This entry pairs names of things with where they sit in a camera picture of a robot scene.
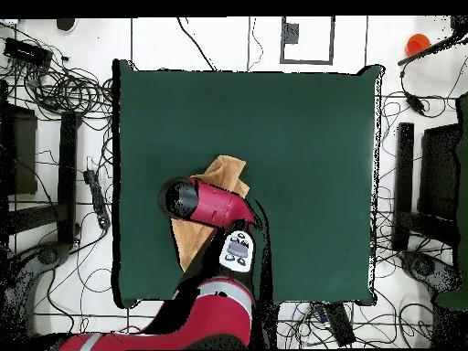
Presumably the yellow terry towel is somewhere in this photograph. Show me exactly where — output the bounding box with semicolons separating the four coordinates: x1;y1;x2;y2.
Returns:
170;154;250;272

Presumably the black flat panel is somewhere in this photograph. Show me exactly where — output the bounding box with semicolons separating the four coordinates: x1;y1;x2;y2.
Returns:
0;80;38;197
416;122;462;220

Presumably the dark green table cloth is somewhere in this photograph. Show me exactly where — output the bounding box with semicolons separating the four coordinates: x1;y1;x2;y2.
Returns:
111;58;385;310

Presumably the black power strip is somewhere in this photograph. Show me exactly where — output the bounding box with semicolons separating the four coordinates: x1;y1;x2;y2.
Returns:
82;168;112;230
323;302;356;347

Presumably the black upright bar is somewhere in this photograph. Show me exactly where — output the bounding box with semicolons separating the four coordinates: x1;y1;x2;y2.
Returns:
56;111;80;246
392;122;415;251

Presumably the dark grey square plate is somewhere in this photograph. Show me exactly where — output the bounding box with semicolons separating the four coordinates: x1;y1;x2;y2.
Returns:
281;22;300;45

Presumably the black chair base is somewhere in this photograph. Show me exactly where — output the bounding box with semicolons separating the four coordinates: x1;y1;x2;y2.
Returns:
0;240;80;350
398;250;463;293

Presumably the black power adapter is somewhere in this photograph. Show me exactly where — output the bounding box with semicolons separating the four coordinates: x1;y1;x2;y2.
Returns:
403;92;428;116

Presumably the orange cup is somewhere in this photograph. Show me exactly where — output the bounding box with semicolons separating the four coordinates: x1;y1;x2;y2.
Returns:
404;33;431;58

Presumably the dark oval object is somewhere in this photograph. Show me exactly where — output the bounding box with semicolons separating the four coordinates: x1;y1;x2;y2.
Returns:
55;17;79;33

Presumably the black rod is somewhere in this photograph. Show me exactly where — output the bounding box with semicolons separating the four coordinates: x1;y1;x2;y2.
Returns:
397;34;468;67

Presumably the black network box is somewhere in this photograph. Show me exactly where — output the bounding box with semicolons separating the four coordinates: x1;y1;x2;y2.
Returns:
2;37;54;69

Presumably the black cable tangle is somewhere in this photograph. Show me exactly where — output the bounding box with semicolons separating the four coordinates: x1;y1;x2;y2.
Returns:
0;21;114;122

